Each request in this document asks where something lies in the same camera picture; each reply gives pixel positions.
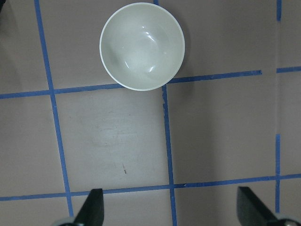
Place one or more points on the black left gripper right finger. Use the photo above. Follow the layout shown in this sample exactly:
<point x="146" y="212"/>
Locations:
<point x="251" y="211"/>

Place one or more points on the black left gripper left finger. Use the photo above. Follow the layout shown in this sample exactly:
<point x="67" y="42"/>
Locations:
<point x="92" y="211"/>

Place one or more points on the white ceramic bowl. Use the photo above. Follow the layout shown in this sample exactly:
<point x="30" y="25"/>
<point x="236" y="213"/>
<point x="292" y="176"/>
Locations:
<point x="142" y="46"/>

